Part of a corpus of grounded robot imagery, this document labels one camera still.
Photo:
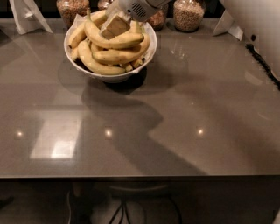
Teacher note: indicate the round stool under table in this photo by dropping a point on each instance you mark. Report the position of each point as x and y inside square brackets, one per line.
[138, 191]

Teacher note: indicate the black mesh mat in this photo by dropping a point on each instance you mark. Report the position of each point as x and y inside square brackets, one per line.
[265, 67]

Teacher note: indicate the left white paper stand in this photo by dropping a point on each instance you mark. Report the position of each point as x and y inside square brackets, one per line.
[28, 17]

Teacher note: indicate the white paper stand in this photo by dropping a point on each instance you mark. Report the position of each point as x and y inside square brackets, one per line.
[227, 24]
[28, 17]

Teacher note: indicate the glass jar brown cereal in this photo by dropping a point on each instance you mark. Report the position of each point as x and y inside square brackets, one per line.
[157, 21]

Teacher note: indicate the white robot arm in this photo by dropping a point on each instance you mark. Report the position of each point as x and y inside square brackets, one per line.
[259, 20]

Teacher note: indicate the white ceramic bowl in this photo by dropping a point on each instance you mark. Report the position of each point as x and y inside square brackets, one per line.
[131, 68]

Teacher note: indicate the glass jar brown grains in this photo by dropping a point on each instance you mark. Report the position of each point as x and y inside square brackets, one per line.
[69, 9]

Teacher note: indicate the long front yellow banana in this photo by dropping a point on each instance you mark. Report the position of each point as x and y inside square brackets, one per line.
[86, 58]

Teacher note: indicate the glass jar pale beans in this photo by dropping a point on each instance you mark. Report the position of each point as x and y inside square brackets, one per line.
[188, 14]

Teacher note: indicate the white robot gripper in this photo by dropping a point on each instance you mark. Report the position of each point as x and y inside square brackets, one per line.
[135, 9]

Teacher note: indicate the right white paper stand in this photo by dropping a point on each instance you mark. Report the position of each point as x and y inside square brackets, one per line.
[227, 24]

